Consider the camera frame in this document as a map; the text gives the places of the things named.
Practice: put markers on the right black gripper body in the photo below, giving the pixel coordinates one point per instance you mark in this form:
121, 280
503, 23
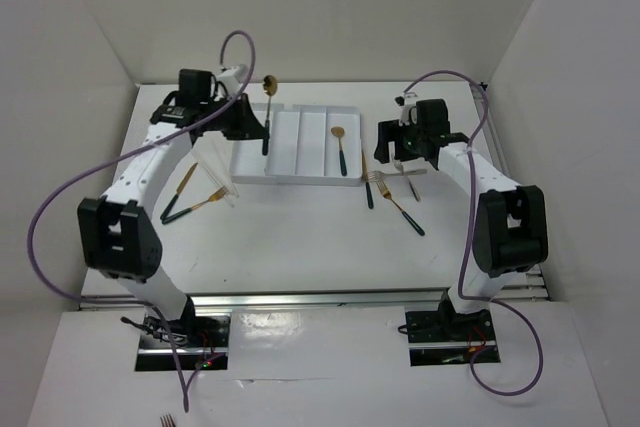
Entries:
410, 140

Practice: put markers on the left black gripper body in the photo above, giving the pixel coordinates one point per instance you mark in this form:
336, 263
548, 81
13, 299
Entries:
230, 123

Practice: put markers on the silver fork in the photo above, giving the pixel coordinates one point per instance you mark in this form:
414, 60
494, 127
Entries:
400, 168
377, 176

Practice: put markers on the gold spoon green handle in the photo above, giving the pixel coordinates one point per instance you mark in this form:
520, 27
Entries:
338, 132
270, 87

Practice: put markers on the gold fork green handle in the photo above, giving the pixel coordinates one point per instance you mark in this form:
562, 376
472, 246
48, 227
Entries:
386, 194
216, 196

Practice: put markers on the gold knife green handle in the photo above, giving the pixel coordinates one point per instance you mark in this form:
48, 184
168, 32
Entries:
168, 209
369, 195

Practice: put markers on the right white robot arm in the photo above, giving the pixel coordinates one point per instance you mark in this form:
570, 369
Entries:
454, 307

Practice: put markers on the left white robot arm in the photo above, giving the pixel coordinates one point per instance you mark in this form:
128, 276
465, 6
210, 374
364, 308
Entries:
117, 234

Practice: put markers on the white divided cutlery tray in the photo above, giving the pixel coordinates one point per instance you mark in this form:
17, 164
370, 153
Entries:
302, 150

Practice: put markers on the fork tines at bottom edge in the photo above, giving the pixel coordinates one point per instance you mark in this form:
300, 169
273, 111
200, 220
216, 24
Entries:
167, 421

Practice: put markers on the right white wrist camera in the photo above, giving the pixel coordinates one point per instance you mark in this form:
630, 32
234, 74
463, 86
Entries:
407, 102

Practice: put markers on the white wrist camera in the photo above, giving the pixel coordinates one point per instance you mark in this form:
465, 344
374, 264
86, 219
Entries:
231, 79
407, 102

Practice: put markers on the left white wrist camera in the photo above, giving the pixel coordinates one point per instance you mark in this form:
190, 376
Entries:
231, 79

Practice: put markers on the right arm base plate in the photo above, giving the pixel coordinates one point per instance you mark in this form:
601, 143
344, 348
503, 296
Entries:
431, 344

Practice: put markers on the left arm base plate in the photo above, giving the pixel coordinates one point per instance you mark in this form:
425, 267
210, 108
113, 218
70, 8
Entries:
206, 348

